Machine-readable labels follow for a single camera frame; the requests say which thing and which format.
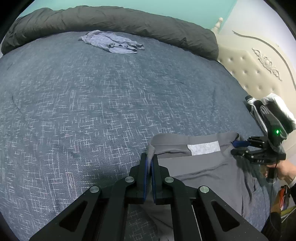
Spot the grey shorts garment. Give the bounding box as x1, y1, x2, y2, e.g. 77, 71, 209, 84
140, 131, 266, 241

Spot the person right forearm sleeve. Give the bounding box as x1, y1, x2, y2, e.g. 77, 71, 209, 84
263, 176, 296, 241

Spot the person right hand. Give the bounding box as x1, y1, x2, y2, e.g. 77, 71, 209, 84
260, 160, 296, 184

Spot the black folded garment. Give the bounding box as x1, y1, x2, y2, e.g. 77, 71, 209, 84
266, 102, 295, 134

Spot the black white striped garment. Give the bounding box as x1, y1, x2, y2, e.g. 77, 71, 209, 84
245, 95, 269, 135

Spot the white folded garment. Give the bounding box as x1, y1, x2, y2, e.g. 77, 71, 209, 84
261, 93, 295, 130

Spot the cream tufted headboard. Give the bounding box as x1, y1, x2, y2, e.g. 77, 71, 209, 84
212, 18, 295, 113

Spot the dark blue patterned bedspread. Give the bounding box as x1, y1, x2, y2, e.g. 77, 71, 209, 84
1, 32, 261, 240

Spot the light blue crumpled garment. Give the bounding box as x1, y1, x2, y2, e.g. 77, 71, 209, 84
78, 30, 145, 54

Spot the rolled dark grey duvet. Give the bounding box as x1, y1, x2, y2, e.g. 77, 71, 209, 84
1, 6, 219, 60

